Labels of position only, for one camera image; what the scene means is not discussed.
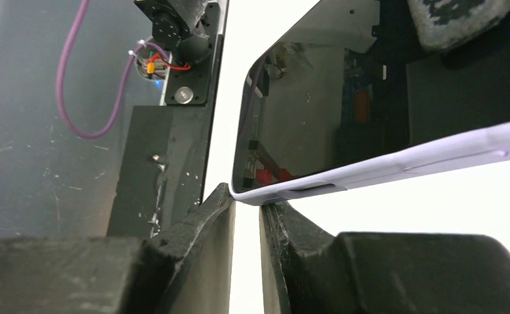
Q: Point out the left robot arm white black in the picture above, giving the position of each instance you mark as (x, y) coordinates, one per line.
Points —
(184, 28)

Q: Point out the black phone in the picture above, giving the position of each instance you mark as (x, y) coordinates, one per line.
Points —
(358, 93)

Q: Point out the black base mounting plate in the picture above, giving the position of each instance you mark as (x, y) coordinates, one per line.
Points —
(166, 152)

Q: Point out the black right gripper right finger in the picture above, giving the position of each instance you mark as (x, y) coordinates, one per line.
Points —
(307, 270)

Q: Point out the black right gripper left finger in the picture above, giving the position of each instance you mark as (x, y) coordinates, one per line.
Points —
(184, 269)

